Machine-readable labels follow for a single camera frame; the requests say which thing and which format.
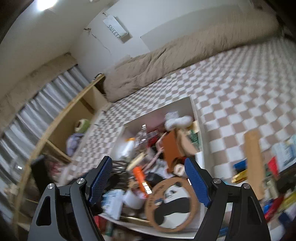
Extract cork panda coaster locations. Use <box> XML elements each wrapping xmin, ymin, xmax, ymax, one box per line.
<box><xmin>144</xmin><ymin>177</ymin><xmax>200</xmax><ymax>233</ymax></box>

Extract wooden bedside shelf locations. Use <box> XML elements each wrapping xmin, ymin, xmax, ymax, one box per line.
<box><xmin>13</xmin><ymin>74</ymin><xmax>110</xmax><ymax>235</ymax></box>

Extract wooden hanger piece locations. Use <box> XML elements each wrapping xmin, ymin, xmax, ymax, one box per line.
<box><xmin>244</xmin><ymin>130</ymin><xmax>265</xmax><ymax>200</ymax></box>

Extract blue white medicine sachet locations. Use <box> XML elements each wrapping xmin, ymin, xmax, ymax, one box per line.
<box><xmin>271</xmin><ymin>135</ymin><xmax>296</xmax><ymax>172</ymax></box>

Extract orange tube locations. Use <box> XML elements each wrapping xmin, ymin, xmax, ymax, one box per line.
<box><xmin>132</xmin><ymin>166</ymin><xmax>152</xmax><ymax>198</ymax></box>

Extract white open cardboard box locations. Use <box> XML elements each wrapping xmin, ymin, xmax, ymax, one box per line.
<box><xmin>98</xmin><ymin>96</ymin><xmax>208</xmax><ymax>240</ymax></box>

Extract green tape roll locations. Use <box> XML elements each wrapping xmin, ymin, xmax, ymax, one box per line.
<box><xmin>74</xmin><ymin>118</ymin><xmax>90</xmax><ymax>133</ymax></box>

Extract beige fluffy blanket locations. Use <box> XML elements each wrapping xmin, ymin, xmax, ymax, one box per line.
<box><xmin>103</xmin><ymin>9</ymin><xmax>280</xmax><ymax>102</ymax></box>

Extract white sweet wall sign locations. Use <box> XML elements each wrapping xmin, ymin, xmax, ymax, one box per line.
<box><xmin>103</xmin><ymin>15</ymin><xmax>130</xmax><ymax>42</ymax></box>

